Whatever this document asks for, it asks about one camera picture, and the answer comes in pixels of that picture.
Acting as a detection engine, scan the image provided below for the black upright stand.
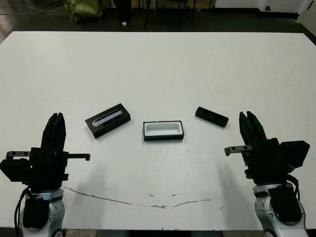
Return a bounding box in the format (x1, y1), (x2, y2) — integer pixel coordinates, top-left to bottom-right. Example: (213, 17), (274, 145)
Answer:
(118, 0), (132, 23)

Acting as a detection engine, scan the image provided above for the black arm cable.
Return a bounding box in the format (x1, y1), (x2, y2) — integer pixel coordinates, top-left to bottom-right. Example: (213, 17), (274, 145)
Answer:
(14, 187), (29, 237)
(285, 170), (301, 205)

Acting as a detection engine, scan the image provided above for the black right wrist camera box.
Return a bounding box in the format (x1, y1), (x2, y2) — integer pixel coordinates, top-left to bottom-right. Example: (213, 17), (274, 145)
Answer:
(280, 140), (311, 171)

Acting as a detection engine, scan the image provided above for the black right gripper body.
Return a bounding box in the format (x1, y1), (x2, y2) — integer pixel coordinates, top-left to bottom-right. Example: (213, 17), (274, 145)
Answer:
(224, 137), (291, 186)

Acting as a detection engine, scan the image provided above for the olive green bag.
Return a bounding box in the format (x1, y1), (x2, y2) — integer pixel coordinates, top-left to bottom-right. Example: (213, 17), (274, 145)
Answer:
(63, 0), (103, 25)

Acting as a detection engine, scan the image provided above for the black box lid with print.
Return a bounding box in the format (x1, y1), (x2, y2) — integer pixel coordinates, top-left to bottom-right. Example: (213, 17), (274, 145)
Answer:
(84, 103), (131, 140)

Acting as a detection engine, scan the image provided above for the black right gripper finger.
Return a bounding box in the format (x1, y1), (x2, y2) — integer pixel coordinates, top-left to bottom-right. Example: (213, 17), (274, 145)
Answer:
(238, 111), (255, 149)
(246, 111), (269, 149)

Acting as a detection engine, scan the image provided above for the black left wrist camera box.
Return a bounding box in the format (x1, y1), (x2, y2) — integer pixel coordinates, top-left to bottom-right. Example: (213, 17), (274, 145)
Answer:
(0, 158), (32, 184)

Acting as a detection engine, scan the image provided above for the black box with white inlay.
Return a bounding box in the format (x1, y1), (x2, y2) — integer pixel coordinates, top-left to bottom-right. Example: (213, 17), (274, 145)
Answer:
(142, 119), (185, 142)

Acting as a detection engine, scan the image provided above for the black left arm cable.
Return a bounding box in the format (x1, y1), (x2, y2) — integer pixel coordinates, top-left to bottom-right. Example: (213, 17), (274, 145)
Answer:
(14, 187), (29, 237)

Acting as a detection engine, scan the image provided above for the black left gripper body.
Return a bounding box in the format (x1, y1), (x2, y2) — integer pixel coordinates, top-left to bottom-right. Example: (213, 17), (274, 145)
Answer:
(5, 147), (91, 191)

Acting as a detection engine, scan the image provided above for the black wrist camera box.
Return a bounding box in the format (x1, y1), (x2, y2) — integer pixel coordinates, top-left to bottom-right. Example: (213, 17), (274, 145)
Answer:
(280, 140), (311, 171)
(0, 158), (32, 184)

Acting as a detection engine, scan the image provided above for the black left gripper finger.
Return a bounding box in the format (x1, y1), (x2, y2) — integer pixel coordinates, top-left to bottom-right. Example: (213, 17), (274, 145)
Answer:
(57, 112), (67, 154)
(40, 112), (60, 154)

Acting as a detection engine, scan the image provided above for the grey floor cable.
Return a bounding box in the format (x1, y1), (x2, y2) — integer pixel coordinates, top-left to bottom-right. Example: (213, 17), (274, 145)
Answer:
(0, 0), (67, 13)

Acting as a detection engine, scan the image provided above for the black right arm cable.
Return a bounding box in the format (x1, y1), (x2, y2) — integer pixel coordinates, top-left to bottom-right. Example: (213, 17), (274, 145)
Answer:
(285, 170), (301, 205)

